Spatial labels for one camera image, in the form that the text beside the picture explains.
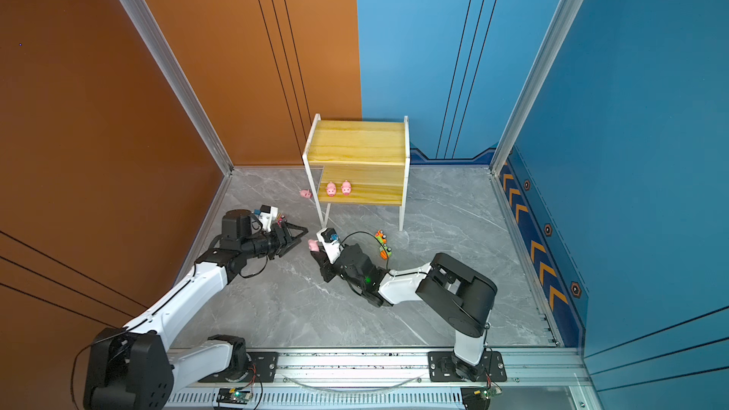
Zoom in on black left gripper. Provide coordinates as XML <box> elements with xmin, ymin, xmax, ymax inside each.
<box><xmin>241</xmin><ymin>222</ymin><xmax>308</xmax><ymax>262</ymax></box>

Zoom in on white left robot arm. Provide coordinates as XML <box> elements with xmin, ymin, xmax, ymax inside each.
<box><xmin>71</xmin><ymin>205</ymin><xmax>308</xmax><ymax>409</ymax></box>

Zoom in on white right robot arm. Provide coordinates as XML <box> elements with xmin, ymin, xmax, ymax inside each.
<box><xmin>309</xmin><ymin>240</ymin><xmax>497</xmax><ymax>381</ymax></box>

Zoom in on wooden two-tier shelf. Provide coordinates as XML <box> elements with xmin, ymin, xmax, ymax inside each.
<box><xmin>302</xmin><ymin>114</ymin><xmax>411</xmax><ymax>231</ymax></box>

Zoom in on green orange toy car lower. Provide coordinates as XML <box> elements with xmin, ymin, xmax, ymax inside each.
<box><xmin>381</xmin><ymin>244</ymin><xmax>392</xmax><ymax>260</ymax></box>

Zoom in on orange green toy car upper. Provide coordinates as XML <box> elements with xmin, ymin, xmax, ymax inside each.
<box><xmin>375</xmin><ymin>230</ymin><xmax>387</xmax><ymax>244</ymax></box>

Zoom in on left controller board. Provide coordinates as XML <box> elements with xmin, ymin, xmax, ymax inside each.
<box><xmin>215</xmin><ymin>387</ymin><xmax>256</xmax><ymax>408</ymax></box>

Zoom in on controller board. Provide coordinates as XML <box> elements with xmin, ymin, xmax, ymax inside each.
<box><xmin>461</xmin><ymin>387</ymin><xmax>502</xmax><ymax>410</ymax></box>
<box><xmin>215</xmin><ymin>387</ymin><xmax>256</xmax><ymax>408</ymax></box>

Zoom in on right controller board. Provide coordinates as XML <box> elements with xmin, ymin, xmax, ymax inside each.
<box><xmin>461</xmin><ymin>387</ymin><xmax>502</xmax><ymax>410</ymax></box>

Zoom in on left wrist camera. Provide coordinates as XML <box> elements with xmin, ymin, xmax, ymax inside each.
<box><xmin>256</xmin><ymin>205</ymin><xmax>279</xmax><ymax>233</ymax></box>

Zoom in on aluminium mounting rail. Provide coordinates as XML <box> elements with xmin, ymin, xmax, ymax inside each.
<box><xmin>161</xmin><ymin>347</ymin><xmax>601</xmax><ymax>409</ymax></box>

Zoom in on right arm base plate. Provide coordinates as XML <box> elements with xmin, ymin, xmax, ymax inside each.
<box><xmin>427</xmin><ymin>350</ymin><xmax>508</xmax><ymax>383</ymax></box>

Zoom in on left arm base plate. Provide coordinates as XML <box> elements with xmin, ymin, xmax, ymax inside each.
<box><xmin>199</xmin><ymin>351</ymin><xmax>279</xmax><ymax>383</ymax></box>

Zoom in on left aluminium corner post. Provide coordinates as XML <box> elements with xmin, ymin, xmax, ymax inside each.
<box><xmin>119</xmin><ymin>0</ymin><xmax>235</xmax><ymax>176</ymax></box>

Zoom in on aluminium corner post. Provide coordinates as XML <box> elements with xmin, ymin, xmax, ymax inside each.
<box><xmin>119</xmin><ymin>0</ymin><xmax>235</xmax><ymax>176</ymax></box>
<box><xmin>490</xmin><ymin>0</ymin><xmax>584</xmax><ymax>177</ymax></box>

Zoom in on right aluminium corner post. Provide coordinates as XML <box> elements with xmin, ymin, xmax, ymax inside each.
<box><xmin>490</xmin><ymin>0</ymin><xmax>584</xmax><ymax>177</ymax></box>

